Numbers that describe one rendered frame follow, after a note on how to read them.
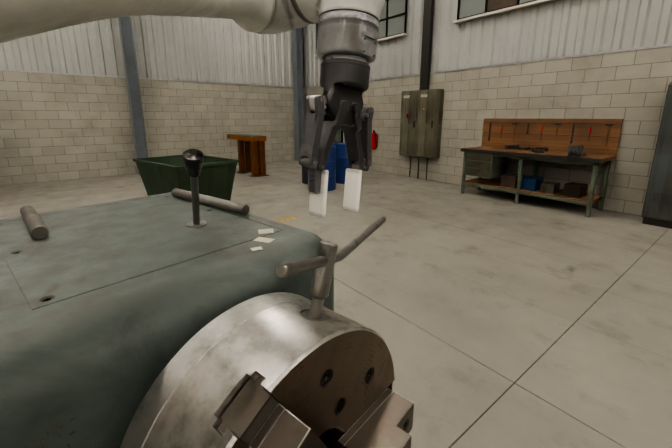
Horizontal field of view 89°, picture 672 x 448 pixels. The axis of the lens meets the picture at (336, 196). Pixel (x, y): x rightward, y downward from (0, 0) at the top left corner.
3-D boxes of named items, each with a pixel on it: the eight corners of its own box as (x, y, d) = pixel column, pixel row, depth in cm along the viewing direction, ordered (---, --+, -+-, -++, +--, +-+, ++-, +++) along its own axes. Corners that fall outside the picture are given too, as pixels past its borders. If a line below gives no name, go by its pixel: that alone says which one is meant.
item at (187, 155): (178, 178, 56) (175, 148, 55) (197, 175, 58) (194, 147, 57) (190, 180, 53) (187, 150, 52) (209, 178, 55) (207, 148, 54)
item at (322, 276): (314, 346, 38) (334, 244, 38) (297, 340, 39) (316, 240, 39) (322, 340, 40) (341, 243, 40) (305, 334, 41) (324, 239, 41)
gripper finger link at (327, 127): (351, 104, 51) (346, 98, 50) (326, 173, 49) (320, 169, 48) (331, 104, 53) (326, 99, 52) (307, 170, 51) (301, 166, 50)
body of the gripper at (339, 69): (347, 52, 46) (342, 122, 47) (382, 66, 52) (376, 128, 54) (308, 58, 51) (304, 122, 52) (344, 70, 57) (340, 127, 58)
